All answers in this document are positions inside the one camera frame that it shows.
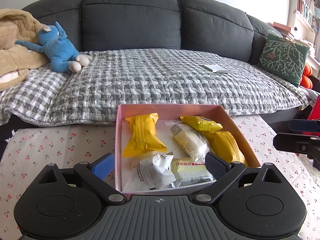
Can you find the pink cardboard box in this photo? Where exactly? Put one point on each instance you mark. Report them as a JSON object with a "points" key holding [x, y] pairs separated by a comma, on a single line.
{"points": [[119, 142]]}

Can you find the beige blanket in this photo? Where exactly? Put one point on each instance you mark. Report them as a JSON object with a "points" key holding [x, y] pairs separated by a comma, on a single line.
{"points": [[15, 55]]}

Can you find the white bookshelf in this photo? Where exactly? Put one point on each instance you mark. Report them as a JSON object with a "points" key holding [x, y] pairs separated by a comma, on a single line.
{"points": [[305, 7]]}

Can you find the yellow snack packet red print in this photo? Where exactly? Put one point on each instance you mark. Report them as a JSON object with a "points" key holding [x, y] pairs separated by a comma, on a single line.
{"points": [[225, 145]]}

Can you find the green patterned cushion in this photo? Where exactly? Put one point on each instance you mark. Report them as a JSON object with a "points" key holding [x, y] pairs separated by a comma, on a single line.
{"points": [[282, 57]]}

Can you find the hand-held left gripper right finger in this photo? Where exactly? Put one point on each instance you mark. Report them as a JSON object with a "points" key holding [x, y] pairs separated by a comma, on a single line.
{"points": [[216, 165]]}

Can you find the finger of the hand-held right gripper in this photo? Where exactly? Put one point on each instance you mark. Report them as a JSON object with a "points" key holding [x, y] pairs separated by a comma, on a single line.
{"points": [[303, 125], [287, 141]]}

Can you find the white grey snack packet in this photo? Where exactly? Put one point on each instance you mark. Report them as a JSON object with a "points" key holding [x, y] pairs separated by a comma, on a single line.
{"points": [[192, 182]]}

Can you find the white green print snack packet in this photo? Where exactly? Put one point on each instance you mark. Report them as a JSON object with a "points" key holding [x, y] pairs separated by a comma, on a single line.
{"points": [[152, 172]]}

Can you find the dark grey sofa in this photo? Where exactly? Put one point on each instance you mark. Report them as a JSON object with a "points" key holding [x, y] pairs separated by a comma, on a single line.
{"points": [[130, 22]]}

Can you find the yellow snack packet purple print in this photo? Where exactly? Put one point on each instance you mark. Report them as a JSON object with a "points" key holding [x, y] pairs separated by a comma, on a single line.
{"points": [[202, 123]]}

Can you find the cream snack packet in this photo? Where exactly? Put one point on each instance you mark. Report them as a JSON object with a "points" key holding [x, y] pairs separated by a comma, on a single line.
{"points": [[187, 170]]}

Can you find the large plain yellow snack packet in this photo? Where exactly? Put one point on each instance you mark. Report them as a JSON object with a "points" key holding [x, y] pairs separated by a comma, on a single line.
{"points": [[143, 137]]}

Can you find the stack of books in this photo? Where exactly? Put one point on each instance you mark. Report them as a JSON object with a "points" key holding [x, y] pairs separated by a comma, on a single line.
{"points": [[282, 27]]}

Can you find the small white packet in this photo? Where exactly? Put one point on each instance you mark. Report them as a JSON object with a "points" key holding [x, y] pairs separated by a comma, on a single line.
{"points": [[216, 68]]}

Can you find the clear rice cracker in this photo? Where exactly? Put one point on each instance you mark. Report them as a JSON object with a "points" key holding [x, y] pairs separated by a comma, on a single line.
{"points": [[187, 140]]}

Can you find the orange pumpkin cushion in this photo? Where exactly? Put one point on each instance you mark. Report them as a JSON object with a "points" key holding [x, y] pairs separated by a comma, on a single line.
{"points": [[306, 77]]}

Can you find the blue plush toy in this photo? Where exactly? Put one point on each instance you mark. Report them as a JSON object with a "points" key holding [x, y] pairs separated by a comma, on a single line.
{"points": [[60, 52]]}

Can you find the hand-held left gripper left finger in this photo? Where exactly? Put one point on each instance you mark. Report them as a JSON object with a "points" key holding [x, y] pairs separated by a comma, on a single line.
{"points": [[103, 166]]}

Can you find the cherry print tablecloth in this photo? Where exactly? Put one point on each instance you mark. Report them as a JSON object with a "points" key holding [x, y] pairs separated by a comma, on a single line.
{"points": [[50, 150]]}

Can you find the grey checked quilt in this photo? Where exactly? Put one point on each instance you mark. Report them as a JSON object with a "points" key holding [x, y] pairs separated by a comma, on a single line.
{"points": [[162, 80]]}

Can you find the red plastic stool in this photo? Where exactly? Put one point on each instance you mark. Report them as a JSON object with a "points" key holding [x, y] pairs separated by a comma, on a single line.
{"points": [[315, 110]]}

